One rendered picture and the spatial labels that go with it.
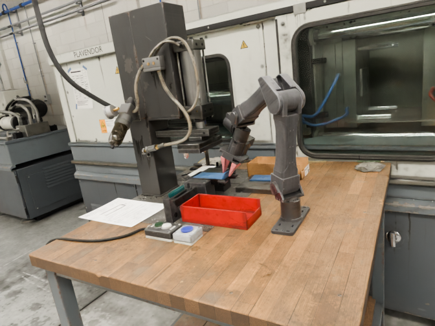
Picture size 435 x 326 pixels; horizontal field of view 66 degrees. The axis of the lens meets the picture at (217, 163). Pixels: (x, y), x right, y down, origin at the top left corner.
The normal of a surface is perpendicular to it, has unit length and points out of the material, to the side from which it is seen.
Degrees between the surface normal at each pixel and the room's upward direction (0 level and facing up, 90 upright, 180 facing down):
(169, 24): 90
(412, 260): 90
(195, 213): 90
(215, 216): 90
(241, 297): 0
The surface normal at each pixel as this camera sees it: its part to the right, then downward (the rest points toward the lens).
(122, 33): -0.48, 0.29
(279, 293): -0.12, -0.96
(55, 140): 0.83, 0.04
